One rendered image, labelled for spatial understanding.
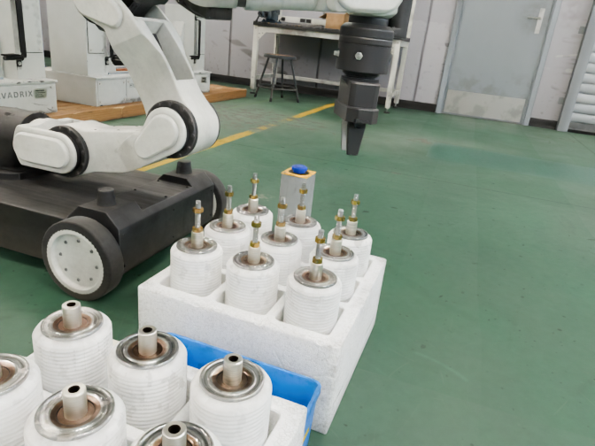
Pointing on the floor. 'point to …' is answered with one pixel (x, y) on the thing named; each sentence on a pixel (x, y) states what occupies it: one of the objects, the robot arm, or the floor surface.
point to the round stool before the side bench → (282, 75)
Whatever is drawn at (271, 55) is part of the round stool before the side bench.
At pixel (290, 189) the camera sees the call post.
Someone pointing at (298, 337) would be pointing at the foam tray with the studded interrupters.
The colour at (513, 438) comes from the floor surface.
